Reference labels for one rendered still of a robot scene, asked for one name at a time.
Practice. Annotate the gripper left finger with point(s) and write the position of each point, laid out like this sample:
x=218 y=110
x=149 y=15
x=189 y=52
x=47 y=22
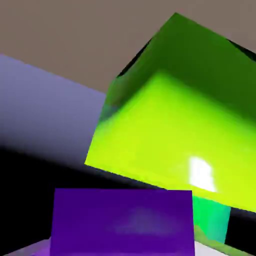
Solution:
x=34 y=250

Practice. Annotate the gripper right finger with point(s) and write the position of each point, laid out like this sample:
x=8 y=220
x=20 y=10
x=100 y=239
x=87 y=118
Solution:
x=208 y=250

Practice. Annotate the small purple cube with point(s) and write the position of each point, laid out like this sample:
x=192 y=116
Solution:
x=120 y=220

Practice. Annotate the small teal green cube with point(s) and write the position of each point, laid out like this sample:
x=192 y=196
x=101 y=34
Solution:
x=212 y=218

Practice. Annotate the large lime green box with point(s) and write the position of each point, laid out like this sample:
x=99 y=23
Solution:
x=170 y=124

